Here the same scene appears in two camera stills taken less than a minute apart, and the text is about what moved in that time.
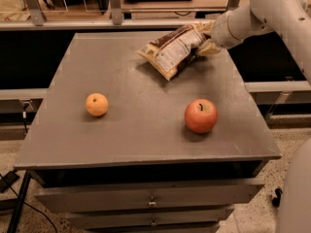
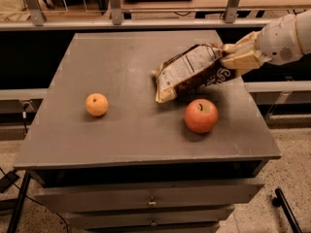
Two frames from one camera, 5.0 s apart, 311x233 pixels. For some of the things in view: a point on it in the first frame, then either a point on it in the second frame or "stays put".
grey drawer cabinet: x=120 y=148 stays put
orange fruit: x=96 y=104 stays put
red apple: x=201 y=116 stays put
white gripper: x=220 y=30 to x=279 y=39
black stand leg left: x=18 y=205 stays put
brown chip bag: x=170 y=50 to x=192 y=69
